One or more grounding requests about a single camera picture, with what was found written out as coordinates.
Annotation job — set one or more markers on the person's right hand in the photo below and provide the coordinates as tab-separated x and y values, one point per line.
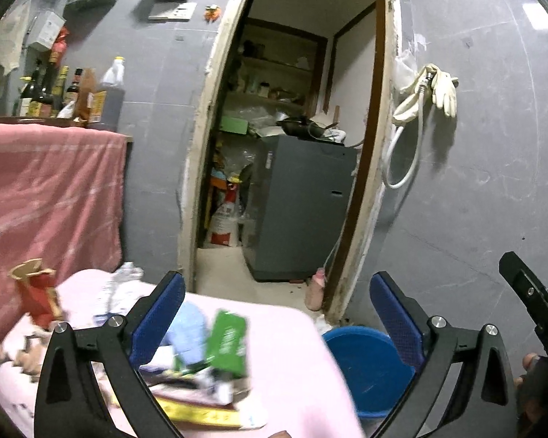
536	397

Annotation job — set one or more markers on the large dark liquid bottle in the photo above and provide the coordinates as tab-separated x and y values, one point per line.
109	105

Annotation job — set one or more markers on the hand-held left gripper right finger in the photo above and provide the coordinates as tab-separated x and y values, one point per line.
392	317

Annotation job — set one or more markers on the yellow measuring tape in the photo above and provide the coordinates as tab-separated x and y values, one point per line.
187	413

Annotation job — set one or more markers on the wooden counter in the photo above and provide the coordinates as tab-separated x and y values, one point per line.
128	138

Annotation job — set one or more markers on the cream rubber gloves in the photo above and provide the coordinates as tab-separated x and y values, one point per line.
445	93

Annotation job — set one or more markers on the white sack with red print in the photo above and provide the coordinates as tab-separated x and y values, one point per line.
223	223

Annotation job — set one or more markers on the white plastic wrapper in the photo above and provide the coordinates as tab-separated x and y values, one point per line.
118	285

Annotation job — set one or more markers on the blue plastic bucket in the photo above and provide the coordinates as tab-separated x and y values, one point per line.
365	369

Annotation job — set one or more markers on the white wall plate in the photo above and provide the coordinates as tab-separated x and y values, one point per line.
173	11

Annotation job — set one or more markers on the green packet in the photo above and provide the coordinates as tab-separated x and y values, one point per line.
226	342

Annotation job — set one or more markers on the red and gold carton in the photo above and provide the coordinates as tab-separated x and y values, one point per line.
39	292

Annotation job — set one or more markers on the grey metal cabinet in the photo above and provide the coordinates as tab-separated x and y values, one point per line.
297	205

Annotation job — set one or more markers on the pink bottle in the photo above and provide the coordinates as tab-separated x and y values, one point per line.
315	289

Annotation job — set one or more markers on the wooden storage shelf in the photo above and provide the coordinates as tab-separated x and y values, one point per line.
278	64

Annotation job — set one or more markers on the brown paper carton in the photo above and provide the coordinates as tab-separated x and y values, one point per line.
86	96

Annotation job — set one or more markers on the small orange wall hook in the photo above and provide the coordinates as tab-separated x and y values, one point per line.
212	12

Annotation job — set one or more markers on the pink table cover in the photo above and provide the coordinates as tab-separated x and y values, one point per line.
292	351

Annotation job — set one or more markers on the blue glove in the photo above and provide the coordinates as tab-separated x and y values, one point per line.
187	328

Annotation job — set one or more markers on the pink hanging towel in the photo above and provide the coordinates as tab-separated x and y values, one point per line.
50	191

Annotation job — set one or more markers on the wooden door frame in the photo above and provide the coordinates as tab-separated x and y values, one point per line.
201	146

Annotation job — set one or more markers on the red hanging bag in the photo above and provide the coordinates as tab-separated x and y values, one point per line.
60	45

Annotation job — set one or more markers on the white flat packet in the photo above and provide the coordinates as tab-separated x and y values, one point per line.
223	392

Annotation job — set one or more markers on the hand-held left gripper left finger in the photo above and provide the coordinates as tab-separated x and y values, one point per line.
162	315

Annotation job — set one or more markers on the white cardboard box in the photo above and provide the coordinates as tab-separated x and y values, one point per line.
45	32

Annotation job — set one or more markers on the white hanging plastic bag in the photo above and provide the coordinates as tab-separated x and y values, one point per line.
9	36

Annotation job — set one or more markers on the green box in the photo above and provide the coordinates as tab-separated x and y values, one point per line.
235	124

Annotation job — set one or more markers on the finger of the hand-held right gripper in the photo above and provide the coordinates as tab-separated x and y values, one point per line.
527	283

